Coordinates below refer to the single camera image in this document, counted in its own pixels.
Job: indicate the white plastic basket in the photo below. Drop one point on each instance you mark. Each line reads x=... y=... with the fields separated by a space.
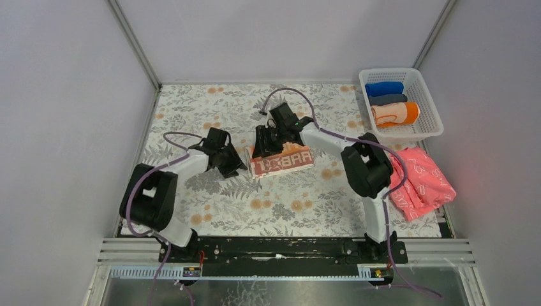
x=414 y=87

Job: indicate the orange cartoon towel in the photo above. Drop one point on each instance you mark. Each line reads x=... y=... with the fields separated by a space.
x=395 y=114

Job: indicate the peach lettered towel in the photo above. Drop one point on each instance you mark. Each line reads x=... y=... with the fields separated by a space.
x=293 y=158

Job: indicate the blue rolled towel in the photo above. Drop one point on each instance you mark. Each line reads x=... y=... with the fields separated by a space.
x=384 y=88

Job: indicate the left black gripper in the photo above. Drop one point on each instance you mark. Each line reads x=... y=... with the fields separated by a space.
x=228 y=158

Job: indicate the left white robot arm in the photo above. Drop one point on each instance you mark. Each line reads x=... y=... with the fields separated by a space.
x=149 y=201

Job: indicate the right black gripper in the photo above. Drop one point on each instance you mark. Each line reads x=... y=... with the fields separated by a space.
x=270 y=141

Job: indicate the grey rolled towel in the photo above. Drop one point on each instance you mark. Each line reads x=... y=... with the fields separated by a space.
x=387 y=99

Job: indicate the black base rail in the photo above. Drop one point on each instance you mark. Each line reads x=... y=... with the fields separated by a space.
x=288 y=256

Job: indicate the pink folded towel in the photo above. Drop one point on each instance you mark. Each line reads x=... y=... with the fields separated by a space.
x=425 y=189

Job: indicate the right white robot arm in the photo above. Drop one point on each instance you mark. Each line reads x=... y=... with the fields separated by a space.
x=367 y=167

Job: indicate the floral table mat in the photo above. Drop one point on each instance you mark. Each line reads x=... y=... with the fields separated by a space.
x=313 y=202

